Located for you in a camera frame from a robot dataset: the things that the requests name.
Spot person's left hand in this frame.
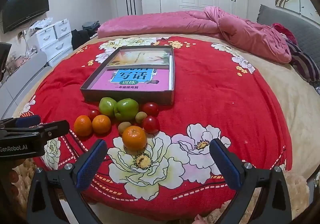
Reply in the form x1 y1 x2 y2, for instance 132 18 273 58
5 163 24 192

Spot striped pillow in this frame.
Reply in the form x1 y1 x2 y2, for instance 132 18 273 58
285 40 320 87

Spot black bag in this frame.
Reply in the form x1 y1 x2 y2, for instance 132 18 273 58
71 29 91 50

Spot black flat television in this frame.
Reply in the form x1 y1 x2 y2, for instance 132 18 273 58
1 0 50 34

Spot pink duvet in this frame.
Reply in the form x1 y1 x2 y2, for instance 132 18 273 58
97 6 292 63

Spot sunflower cover book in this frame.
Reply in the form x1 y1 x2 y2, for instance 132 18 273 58
107 49 170 69

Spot mandarin orange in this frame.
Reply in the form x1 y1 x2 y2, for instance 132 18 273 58
92 114 112 135
74 115 93 137
122 126 147 152

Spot white drawer chest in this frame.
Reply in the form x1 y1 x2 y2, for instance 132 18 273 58
46 34 74 67

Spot brown longan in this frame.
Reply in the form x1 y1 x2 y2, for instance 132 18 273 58
135 112 147 124
118 121 132 136

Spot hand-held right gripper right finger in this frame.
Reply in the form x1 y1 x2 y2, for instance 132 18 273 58
209 138 293 224

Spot red pillow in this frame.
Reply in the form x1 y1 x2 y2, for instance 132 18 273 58
272 23 298 45

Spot red cherry tomato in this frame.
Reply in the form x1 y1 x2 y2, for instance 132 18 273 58
88 109 101 122
142 102 159 117
142 116 160 134

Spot white crumpled plastic bag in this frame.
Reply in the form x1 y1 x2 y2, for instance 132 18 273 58
30 18 54 31

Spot grey low cabinet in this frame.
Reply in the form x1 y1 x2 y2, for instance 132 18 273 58
0 52 54 119

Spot red floral blanket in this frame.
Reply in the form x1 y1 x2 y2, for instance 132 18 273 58
19 37 293 222

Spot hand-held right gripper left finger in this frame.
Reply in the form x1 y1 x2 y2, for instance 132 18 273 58
26 139 108 224

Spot folded jeans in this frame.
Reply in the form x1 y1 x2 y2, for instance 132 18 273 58
82 22 101 32

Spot beige shaggy rug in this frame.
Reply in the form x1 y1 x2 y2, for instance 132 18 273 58
12 159 312 224

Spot grey cardboard tray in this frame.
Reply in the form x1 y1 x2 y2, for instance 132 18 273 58
80 45 175 105

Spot pink and blue workbook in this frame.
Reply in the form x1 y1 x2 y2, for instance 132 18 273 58
90 68 173 90

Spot small white drawer box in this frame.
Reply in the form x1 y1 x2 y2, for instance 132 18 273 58
54 20 73 38
35 25 57 48

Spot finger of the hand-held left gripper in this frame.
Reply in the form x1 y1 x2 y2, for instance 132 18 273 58
29 120 70 140
0 114 42 130

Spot green jujube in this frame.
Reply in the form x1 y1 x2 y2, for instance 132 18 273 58
114 98 139 121
99 97 118 117

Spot black hanging straps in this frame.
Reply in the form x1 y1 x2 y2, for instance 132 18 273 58
125 0 137 15

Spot grey quilted headboard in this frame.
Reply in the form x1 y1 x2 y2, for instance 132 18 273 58
257 4 320 67

